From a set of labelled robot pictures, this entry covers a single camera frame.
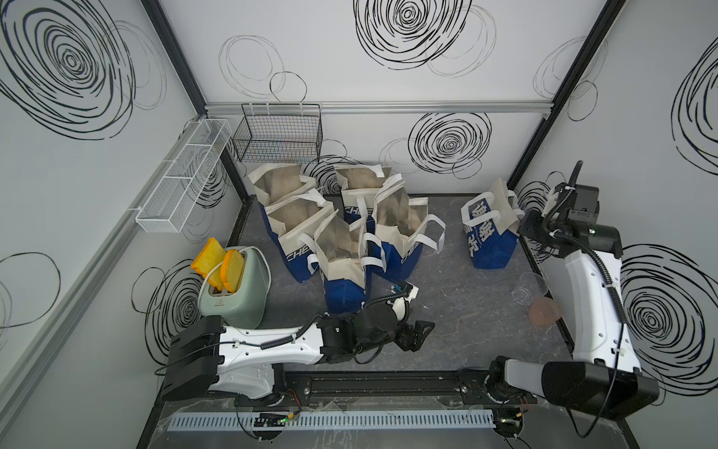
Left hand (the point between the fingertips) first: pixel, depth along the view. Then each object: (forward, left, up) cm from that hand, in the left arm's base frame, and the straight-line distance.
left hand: (425, 321), depth 68 cm
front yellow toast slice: (+12, +51, +1) cm, 52 cm away
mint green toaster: (+4, +47, -5) cm, 47 cm away
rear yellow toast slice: (+16, +58, +1) cm, 61 cm away
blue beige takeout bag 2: (+30, +40, +2) cm, 49 cm away
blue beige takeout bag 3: (+50, +17, 0) cm, 53 cm away
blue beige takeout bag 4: (+28, +22, -14) cm, 38 cm away
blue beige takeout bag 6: (+32, -25, 0) cm, 41 cm away
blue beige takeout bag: (+42, +45, +6) cm, 62 cm away
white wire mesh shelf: (+21, +67, +14) cm, 71 cm away
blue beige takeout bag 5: (+40, +1, -13) cm, 42 cm away
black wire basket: (+60, +46, +13) cm, 77 cm away
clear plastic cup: (+18, -39, -15) cm, 46 cm away
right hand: (+21, -28, +13) cm, 38 cm away
